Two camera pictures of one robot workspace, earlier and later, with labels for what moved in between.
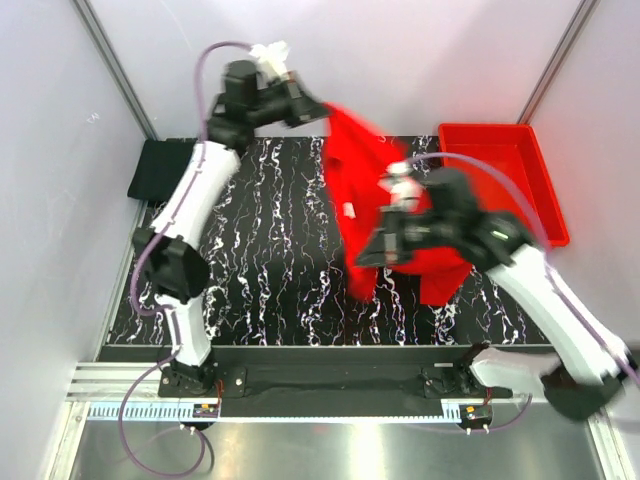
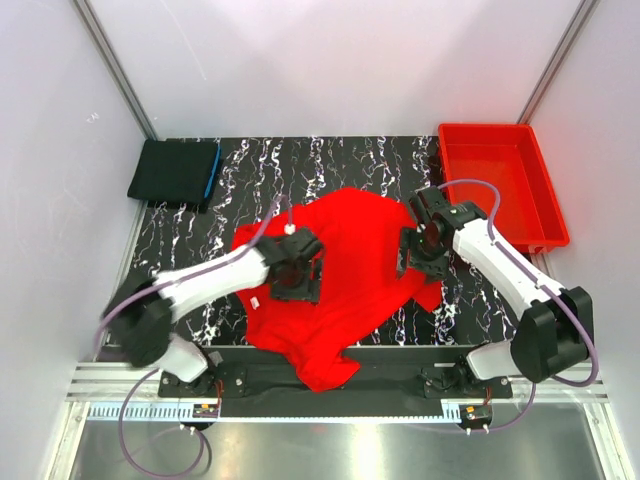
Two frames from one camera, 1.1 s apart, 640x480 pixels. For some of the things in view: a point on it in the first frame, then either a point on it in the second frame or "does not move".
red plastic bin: x=516 y=151 does not move
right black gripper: x=383 y=248 → x=436 y=270
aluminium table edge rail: x=111 y=383 does not move
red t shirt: x=356 y=157 → x=360 y=237
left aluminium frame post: x=116 y=67 does not move
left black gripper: x=300 y=107 → x=308 y=291
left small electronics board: x=202 y=410 does not move
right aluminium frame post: x=557 y=61 does not move
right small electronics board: x=476 y=412 does not move
